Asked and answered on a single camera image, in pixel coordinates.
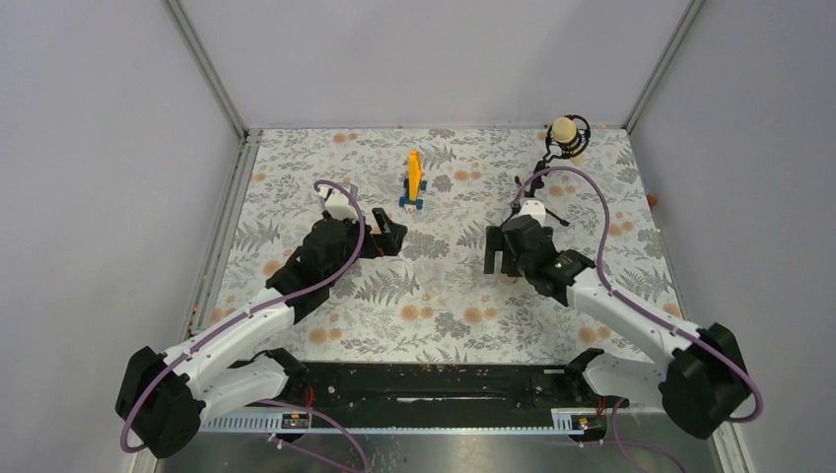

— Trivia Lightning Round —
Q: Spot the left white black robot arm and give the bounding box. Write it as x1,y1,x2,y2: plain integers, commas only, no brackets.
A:
115,208,408,459

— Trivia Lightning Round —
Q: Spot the black microphone tripod stand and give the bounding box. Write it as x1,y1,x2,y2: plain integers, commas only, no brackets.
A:
512,156,571,229

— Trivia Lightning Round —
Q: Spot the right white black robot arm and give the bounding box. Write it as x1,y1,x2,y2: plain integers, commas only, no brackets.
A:
484,216,758,439

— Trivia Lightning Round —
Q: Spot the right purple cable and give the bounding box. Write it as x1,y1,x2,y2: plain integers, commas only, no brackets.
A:
509,166,764,473

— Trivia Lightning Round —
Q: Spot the cream foam studio microphone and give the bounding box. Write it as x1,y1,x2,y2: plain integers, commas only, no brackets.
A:
543,114,592,164

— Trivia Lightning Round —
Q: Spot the blue yellow toy block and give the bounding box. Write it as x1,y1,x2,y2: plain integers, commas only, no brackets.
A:
398,150,427,210

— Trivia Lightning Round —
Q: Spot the white slotted cable duct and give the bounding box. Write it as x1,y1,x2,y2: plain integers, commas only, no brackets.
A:
199,408,591,436

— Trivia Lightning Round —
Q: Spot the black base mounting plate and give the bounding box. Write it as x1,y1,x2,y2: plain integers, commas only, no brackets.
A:
262,349,617,424

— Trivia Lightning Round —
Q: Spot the floral patterned table mat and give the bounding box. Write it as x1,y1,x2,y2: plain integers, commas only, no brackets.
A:
208,128,645,364

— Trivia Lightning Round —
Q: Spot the purple cable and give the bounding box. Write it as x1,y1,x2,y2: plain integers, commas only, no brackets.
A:
119,180,371,473
509,166,764,473

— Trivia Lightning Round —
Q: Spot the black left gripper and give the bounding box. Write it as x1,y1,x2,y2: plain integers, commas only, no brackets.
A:
325,207,406,286

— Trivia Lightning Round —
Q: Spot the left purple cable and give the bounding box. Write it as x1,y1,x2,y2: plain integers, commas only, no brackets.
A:
119,180,371,473

